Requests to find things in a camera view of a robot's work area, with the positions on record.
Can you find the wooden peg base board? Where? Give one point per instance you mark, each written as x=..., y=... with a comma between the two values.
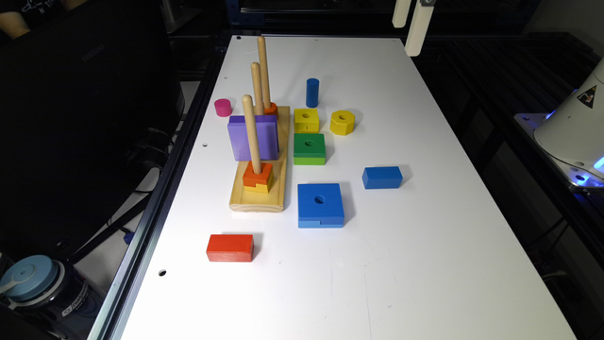
x=251, y=202

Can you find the yellow block under orange block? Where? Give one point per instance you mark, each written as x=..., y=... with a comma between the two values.
x=258, y=185

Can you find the orange block on rear peg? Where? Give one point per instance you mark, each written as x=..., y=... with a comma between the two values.
x=272, y=109

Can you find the orange block on peg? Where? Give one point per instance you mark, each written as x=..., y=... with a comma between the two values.
x=265, y=177
x=272, y=109

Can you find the large blue square block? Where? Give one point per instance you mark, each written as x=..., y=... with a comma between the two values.
x=320, y=205

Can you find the purple square block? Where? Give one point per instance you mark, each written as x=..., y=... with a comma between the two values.
x=267, y=137

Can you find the small blue rectangular block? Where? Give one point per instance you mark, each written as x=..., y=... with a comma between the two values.
x=389, y=177

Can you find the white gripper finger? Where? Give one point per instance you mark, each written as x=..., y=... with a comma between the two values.
x=401, y=12
x=418, y=29

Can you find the front wooden peg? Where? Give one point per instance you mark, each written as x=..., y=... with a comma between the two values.
x=252, y=135

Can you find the pink cylinder block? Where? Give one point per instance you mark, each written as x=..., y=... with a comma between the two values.
x=223, y=107

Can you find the dark green square block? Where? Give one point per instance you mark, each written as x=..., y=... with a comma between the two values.
x=308, y=145

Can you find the wooden peg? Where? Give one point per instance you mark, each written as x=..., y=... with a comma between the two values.
x=257, y=86
x=264, y=77
x=252, y=135

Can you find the orange block on front peg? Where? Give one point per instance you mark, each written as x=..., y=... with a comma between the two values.
x=265, y=177

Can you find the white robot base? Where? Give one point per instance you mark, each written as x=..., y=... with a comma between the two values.
x=571, y=136

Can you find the blue lid water bottle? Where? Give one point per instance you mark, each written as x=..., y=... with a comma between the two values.
x=52, y=295

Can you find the red rectangular block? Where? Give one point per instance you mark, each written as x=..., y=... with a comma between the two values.
x=230, y=248

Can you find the middle wooden peg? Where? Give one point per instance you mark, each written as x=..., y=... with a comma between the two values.
x=257, y=86

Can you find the yellow square block with hole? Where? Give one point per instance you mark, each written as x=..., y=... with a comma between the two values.
x=306, y=121

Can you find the yellow octagon block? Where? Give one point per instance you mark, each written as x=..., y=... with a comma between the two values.
x=342, y=122

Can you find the person in black shirt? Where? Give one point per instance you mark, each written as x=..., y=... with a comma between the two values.
x=19, y=17

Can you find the rear wooden peg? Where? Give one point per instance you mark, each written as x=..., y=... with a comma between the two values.
x=264, y=77

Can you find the blue cylinder block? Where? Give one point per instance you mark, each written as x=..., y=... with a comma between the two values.
x=312, y=92

